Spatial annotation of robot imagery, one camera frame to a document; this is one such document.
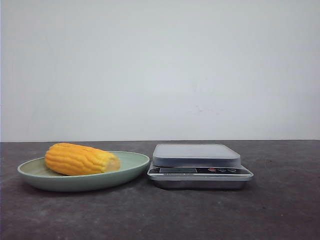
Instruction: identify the yellow corn cob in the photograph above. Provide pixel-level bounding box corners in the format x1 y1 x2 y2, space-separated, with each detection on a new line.
44 142 121 176

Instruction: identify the silver digital kitchen scale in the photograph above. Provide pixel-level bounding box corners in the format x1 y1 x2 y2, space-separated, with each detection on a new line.
147 143 254 189

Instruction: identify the light green oval plate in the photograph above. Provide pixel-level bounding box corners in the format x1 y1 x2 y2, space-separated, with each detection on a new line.
17 151 150 192

